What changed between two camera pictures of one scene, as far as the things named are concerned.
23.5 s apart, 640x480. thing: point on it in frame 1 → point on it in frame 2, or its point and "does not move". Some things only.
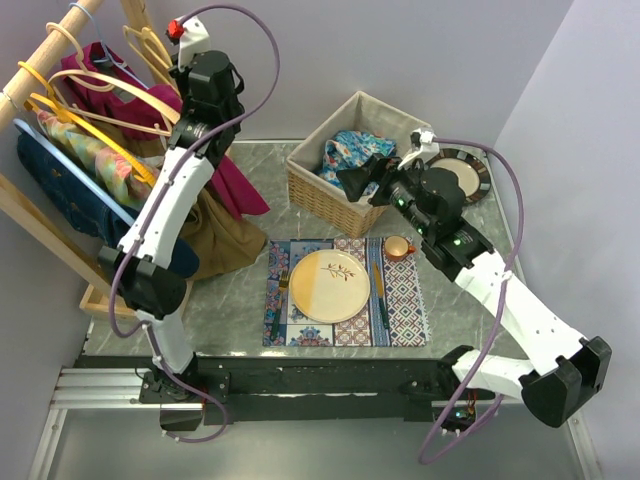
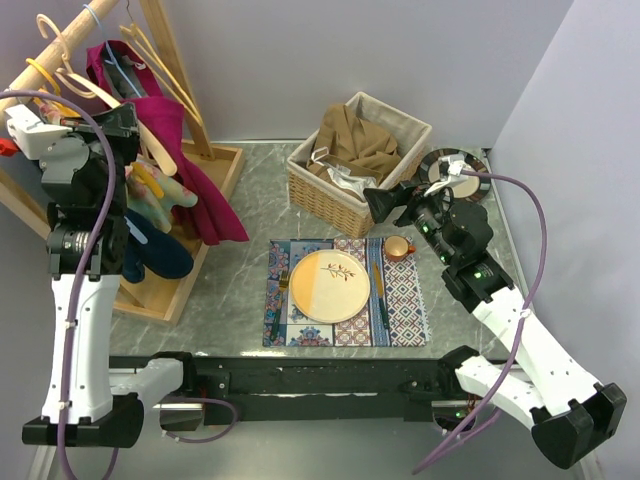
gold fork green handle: x=283 y=284 does not move
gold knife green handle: x=379 y=286 does not move
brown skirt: x=221 y=241 → x=354 y=144
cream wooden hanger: x=126 y=90 → x=82 y=85
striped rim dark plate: x=473 y=177 does not move
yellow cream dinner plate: x=329 y=286 does not move
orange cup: x=397 y=247 does not move
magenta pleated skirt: x=109 y=93 → x=123 y=76
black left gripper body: x=180 y=80 → x=123 y=140
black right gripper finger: x=354 y=181 → x=382 y=201
